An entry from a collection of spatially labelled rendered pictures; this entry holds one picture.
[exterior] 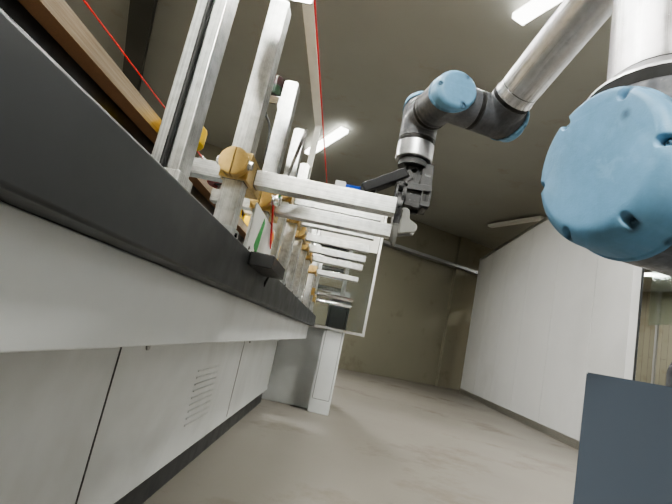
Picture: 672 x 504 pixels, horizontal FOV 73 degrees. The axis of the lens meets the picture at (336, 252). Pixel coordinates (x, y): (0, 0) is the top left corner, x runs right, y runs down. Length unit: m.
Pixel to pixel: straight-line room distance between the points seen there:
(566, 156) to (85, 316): 0.49
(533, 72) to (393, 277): 8.65
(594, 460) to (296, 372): 3.22
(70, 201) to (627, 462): 0.54
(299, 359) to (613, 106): 3.36
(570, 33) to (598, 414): 0.69
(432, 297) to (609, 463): 9.65
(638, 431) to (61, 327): 0.55
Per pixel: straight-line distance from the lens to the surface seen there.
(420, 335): 10.02
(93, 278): 0.47
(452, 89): 1.05
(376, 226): 1.07
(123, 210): 0.41
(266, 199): 1.02
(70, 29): 0.71
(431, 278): 10.16
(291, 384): 3.71
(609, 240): 0.47
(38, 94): 0.31
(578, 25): 1.02
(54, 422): 0.93
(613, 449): 0.58
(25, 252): 0.39
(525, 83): 1.07
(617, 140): 0.48
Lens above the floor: 0.58
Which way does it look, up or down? 10 degrees up
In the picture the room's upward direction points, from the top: 12 degrees clockwise
